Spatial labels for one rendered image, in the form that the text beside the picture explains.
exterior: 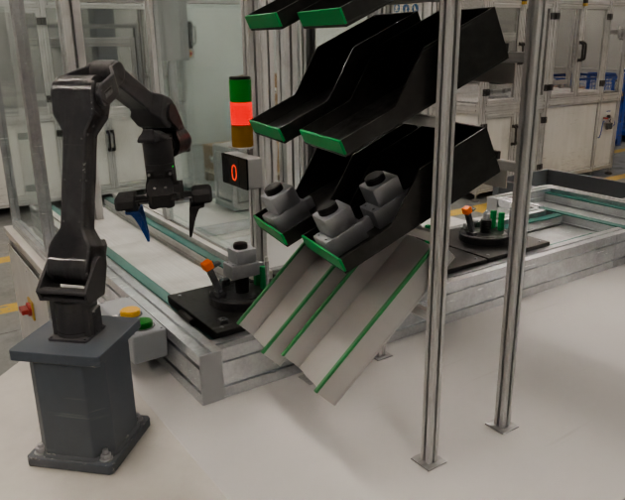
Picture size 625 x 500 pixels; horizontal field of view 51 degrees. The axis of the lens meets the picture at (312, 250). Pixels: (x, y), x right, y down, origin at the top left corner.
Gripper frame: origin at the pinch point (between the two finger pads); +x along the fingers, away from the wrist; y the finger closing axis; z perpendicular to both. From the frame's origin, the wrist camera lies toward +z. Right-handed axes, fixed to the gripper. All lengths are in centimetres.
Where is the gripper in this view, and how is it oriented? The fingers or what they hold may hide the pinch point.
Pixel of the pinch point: (168, 222)
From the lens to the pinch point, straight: 135.3
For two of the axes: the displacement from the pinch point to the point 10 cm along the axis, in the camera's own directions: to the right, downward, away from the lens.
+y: 9.9, -1.1, 1.3
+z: 1.6, 3.0, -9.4
